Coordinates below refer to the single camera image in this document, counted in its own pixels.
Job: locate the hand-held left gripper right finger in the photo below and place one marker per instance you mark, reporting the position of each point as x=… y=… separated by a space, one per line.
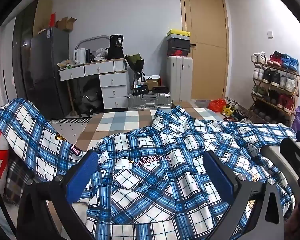
x=218 y=177

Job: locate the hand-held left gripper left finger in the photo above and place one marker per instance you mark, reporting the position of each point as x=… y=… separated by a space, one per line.
x=82 y=177

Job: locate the blue white plaid shirt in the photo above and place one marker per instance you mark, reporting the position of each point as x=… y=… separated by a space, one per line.
x=145 y=180

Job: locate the black white patterned rug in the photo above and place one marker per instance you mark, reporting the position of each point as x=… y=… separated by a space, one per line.
x=70 y=120

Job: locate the scattered pile of shoes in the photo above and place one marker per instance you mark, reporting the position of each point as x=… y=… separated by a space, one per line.
x=232 y=110

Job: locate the red plastic bag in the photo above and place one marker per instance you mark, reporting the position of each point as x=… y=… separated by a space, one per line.
x=216 y=105

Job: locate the white desk with drawers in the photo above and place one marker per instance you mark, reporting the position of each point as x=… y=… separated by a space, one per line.
x=107 y=80

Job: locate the silver suitcase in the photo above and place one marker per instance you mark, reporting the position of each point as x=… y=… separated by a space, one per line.
x=150 y=102

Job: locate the small black box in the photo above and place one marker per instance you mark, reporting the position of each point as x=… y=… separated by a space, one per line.
x=140 y=90

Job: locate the flat black box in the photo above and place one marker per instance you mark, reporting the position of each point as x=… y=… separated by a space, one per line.
x=161 y=89

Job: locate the white upright suitcase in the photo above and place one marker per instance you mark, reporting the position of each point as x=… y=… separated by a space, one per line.
x=180 y=77

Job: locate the dark grey refrigerator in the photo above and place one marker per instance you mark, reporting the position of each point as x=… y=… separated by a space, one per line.
x=45 y=75

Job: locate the brown cardboard box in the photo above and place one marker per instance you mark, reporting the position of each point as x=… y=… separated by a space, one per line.
x=152 y=82

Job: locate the white electric kettle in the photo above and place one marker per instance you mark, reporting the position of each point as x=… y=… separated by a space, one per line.
x=80 y=56

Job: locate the white crumpled plastic bag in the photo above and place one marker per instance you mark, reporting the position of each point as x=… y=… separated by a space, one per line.
x=100 y=54

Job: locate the dark wrapped bouquet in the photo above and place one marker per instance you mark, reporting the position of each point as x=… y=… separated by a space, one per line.
x=136 y=62

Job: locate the black red shoe box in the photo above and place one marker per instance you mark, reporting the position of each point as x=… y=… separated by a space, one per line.
x=178 y=51

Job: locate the dark glass window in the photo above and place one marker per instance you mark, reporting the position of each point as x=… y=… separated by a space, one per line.
x=22 y=55

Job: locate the black package bag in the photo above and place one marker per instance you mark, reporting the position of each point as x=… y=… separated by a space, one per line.
x=116 y=45

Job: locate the tan wooden door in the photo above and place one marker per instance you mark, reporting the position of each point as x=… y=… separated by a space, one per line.
x=207 y=30

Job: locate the yellow shoe box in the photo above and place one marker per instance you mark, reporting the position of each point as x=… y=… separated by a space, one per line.
x=178 y=33

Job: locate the open cardboard box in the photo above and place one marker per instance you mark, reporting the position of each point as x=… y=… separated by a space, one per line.
x=65 y=23

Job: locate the tall flat cardboard sheet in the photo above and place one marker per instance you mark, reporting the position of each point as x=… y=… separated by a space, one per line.
x=42 y=12

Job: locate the white light switch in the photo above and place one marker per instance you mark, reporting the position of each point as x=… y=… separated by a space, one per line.
x=270 y=34

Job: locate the grey arched mirror frame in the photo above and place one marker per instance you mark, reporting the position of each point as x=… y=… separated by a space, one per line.
x=95 y=38

